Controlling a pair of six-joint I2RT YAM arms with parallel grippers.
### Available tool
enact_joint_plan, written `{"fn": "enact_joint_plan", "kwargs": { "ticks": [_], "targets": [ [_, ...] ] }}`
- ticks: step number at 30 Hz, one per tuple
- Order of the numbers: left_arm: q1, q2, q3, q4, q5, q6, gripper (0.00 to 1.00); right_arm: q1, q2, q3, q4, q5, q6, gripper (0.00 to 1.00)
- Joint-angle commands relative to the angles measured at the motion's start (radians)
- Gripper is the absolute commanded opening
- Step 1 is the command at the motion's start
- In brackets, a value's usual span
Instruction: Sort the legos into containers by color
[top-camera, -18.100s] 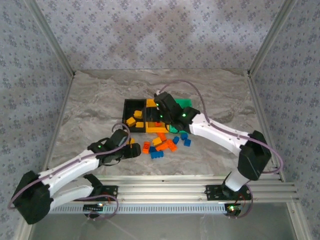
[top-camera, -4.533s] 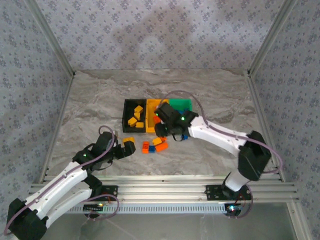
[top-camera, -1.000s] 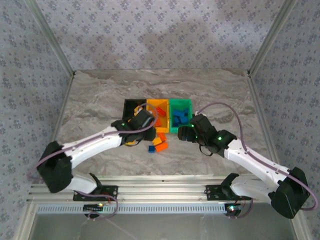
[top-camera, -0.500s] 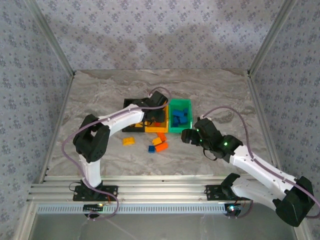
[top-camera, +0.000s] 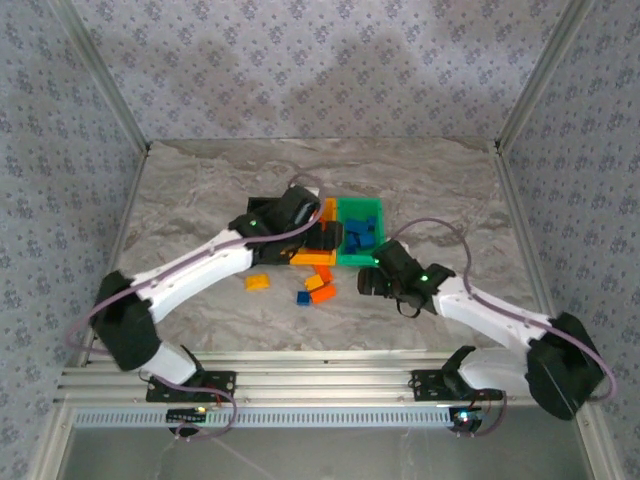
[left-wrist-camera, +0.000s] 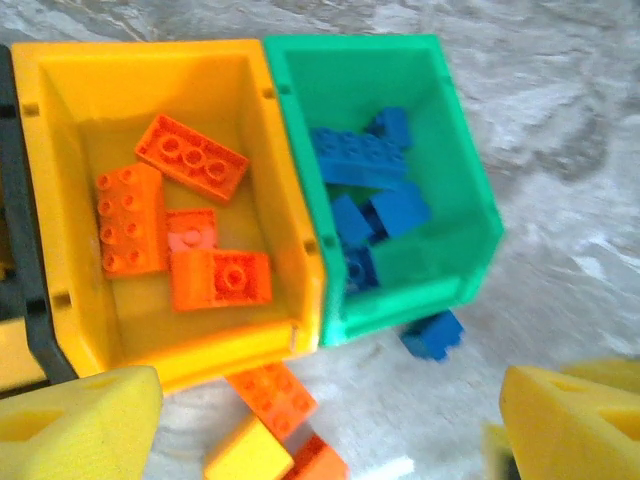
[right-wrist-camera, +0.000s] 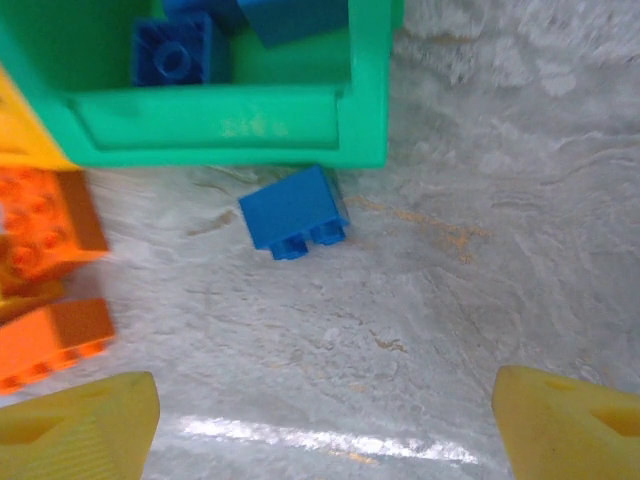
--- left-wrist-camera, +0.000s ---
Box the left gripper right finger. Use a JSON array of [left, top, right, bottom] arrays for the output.
[[482, 357, 640, 480]]

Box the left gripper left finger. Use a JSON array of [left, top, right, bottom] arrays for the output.
[[0, 366, 164, 480]]

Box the yellow lego brick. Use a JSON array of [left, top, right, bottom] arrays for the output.
[[202, 413, 296, 480], [0, 319, 49, 396]]

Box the black plastic bin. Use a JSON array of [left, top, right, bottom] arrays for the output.
[[0, 43, 79, 386]]

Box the long orange lego brick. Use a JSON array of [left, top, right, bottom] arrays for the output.
[[94, 162, 170, 280]]

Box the small orange lego brick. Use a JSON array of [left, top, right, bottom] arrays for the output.
[[163, 207, 220, 256]]

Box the red-orange lego plate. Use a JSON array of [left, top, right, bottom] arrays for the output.
[[134, 113, 250, 206]]

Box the yellow plastic bin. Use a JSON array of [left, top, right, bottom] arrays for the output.
[[9, 38, 329, 396]]

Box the long blue lego brick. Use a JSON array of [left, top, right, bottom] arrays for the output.
[[309, 127, 409, 189]]

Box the green plastic bin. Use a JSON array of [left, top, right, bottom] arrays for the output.
[[262, 33, 506, 349]]

